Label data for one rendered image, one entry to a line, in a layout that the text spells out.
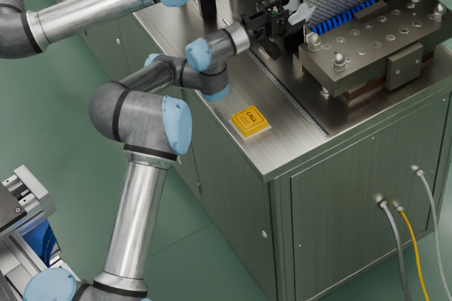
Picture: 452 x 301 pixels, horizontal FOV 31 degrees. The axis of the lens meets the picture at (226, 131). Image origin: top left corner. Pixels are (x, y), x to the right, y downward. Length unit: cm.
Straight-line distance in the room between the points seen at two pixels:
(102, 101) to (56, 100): 184
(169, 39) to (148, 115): 72
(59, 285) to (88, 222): 139
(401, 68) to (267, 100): 36
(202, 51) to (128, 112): 35
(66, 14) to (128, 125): 28
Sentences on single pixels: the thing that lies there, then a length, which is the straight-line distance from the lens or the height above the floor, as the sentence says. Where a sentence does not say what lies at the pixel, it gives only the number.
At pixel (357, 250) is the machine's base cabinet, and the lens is 268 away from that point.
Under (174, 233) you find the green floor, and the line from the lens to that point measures 306.
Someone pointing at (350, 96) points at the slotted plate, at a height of 93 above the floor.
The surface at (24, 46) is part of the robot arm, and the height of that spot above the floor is 135.
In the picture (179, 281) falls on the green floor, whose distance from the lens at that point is 295.
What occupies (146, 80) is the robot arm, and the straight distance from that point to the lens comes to 197.
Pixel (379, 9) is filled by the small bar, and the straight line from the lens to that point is 225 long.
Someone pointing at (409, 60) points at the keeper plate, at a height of 99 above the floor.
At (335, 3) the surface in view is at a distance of 222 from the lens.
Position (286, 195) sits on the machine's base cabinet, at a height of 76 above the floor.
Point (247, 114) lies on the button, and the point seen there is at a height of 92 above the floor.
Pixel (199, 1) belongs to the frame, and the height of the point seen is 97.
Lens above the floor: 253
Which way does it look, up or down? 49 degrees down
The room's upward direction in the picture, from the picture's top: 7 degrees counter-clockwise
